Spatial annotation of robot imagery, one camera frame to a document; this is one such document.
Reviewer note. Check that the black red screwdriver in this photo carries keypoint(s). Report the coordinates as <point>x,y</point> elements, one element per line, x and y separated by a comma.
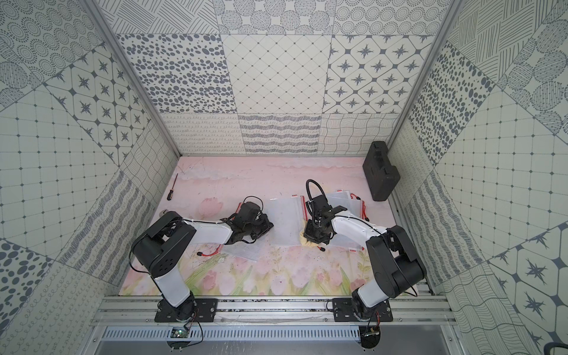
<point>172,188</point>

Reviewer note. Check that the black plastic case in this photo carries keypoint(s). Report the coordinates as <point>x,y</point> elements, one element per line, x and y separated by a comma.
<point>381,176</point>

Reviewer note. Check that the aluminium mounting rail frame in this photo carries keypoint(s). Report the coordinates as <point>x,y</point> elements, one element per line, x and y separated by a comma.
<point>232,318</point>

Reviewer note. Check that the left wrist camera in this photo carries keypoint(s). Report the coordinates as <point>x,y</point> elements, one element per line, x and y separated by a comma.
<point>249,212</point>

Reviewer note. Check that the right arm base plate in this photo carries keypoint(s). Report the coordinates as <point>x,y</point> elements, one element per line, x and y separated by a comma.
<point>351,309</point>

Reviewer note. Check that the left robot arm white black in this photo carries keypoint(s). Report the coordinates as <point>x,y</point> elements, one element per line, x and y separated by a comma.
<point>160,248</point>

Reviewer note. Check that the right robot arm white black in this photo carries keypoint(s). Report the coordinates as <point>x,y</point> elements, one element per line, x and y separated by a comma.
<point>395,262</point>

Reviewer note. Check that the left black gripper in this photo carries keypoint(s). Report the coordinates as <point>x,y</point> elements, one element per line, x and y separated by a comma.
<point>262,224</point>

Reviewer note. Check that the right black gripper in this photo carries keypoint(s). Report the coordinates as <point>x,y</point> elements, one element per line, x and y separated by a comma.
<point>309,236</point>

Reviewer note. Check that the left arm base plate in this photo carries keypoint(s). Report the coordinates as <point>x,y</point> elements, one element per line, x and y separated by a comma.
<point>201,309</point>

